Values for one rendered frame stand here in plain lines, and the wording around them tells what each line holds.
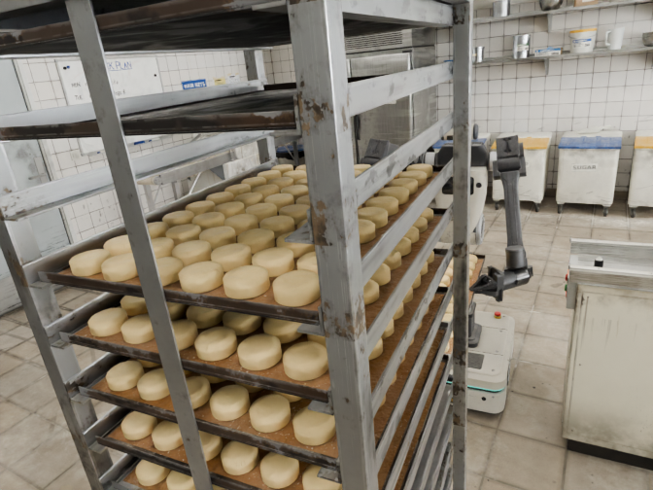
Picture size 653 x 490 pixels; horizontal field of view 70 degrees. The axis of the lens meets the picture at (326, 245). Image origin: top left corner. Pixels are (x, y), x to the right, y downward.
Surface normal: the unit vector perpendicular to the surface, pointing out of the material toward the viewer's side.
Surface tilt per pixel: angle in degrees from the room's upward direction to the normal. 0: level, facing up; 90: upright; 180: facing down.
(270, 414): 0
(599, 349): 90
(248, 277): 0
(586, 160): 90
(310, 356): 0
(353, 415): 90
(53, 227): 90
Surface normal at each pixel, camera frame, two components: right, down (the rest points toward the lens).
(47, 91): 0.87, 0.10
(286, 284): -0.10, -0.93
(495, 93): -0.49, 0.36
